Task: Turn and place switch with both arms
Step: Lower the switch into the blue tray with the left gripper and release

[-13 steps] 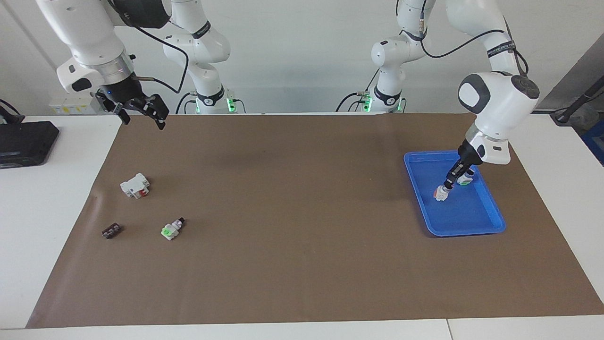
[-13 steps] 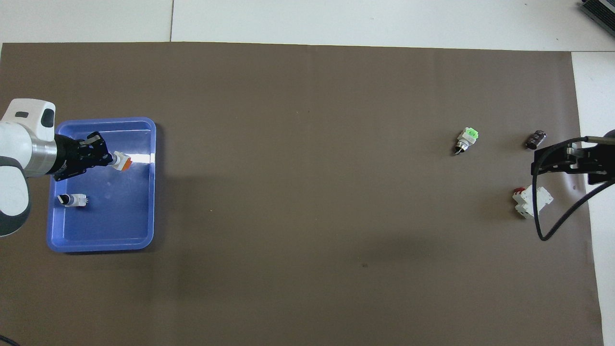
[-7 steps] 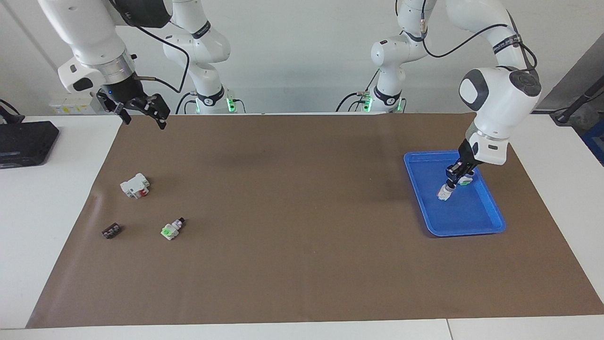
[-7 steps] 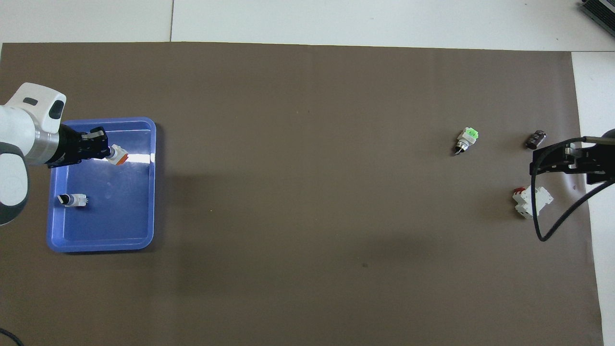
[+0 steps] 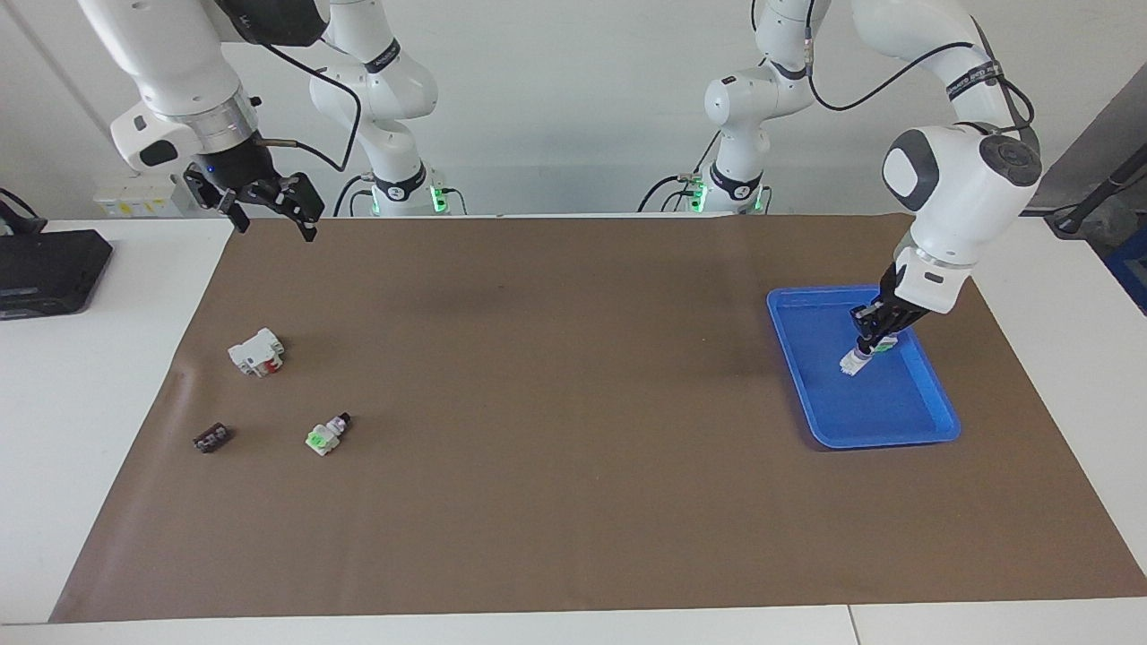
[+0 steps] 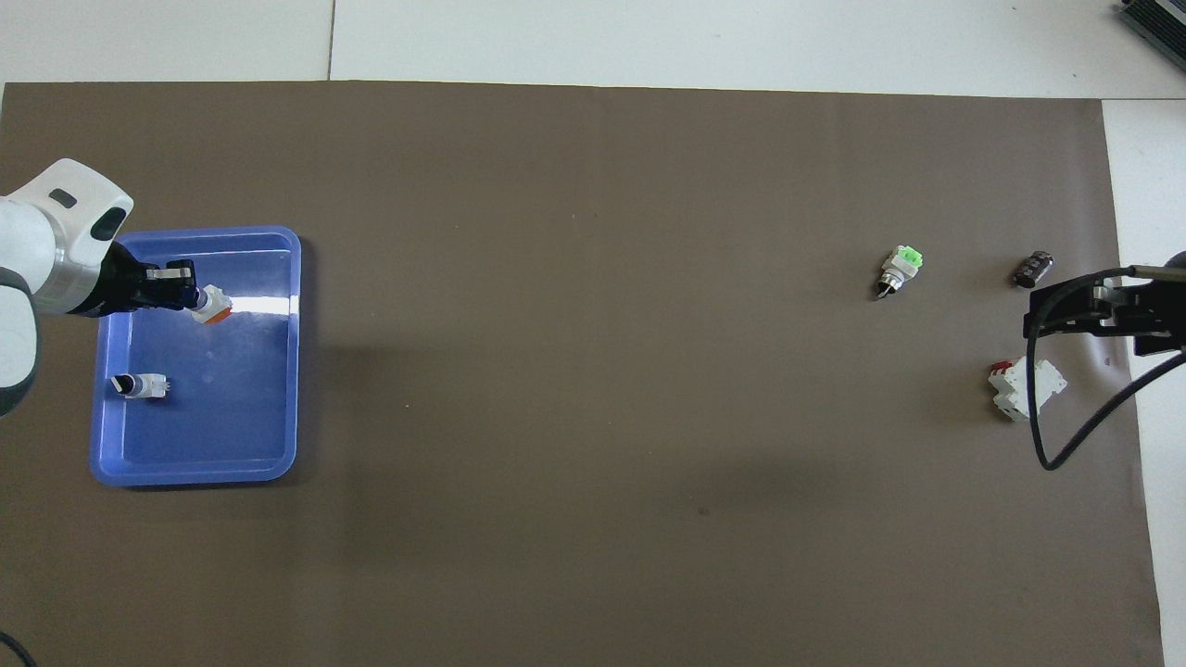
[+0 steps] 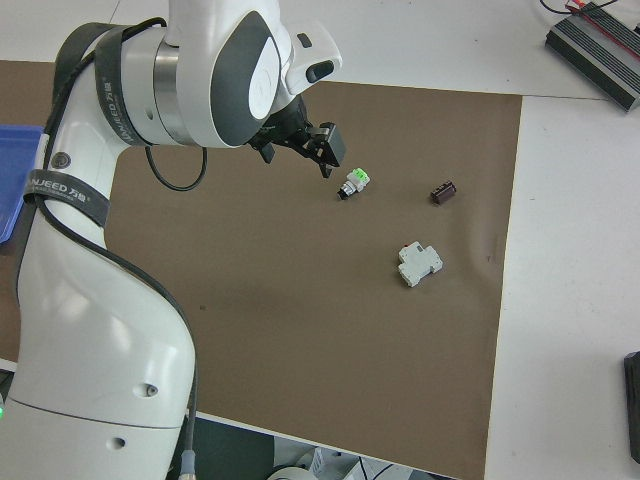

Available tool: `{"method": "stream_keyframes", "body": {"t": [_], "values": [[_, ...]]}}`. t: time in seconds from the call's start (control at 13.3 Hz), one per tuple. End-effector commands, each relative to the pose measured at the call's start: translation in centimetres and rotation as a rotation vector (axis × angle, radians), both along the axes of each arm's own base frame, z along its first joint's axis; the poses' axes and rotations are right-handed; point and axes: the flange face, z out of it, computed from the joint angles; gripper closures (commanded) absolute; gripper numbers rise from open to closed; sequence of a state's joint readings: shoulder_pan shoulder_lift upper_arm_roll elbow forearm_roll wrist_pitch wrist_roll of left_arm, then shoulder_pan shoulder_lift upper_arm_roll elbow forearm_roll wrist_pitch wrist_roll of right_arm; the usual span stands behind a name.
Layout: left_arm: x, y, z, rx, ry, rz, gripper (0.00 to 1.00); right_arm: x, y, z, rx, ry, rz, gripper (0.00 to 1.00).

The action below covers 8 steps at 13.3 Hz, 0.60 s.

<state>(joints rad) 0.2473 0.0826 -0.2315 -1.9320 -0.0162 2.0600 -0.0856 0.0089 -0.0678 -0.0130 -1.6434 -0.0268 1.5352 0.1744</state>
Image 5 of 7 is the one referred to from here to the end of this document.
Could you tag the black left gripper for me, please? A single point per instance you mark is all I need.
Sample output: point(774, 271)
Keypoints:
point(901, 296)

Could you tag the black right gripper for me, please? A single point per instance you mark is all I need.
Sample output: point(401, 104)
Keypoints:
point(237, 170)

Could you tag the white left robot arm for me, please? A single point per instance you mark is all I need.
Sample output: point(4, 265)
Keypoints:
point(968, 197)

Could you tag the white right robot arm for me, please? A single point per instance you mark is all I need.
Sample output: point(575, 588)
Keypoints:
point(179, 63)

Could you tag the blue plastic tray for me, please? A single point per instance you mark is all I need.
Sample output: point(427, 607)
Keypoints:
point(842, 412)

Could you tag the white box with yellow label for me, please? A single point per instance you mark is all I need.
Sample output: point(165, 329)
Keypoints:
point(134, 199)

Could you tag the white circuit breaker red lever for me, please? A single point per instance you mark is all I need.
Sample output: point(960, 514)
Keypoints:
point(255, 352)

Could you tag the black box device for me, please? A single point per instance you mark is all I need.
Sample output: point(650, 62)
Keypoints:
point(49, 269)

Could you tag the small dark terminal block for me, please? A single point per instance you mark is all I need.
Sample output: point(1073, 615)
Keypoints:
point(211, 439)

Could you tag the white green push button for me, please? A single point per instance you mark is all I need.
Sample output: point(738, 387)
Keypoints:
point(324, 436)

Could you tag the blue crate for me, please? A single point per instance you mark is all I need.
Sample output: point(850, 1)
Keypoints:
point(1131, 282)

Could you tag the black stand pole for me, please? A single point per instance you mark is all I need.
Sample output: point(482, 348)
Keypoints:
point(1098, 193)

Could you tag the brown table mat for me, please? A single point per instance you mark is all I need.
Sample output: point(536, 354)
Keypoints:
point(538, 448)

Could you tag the white rotary switch green base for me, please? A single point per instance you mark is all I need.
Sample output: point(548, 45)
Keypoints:
point(889, 347)

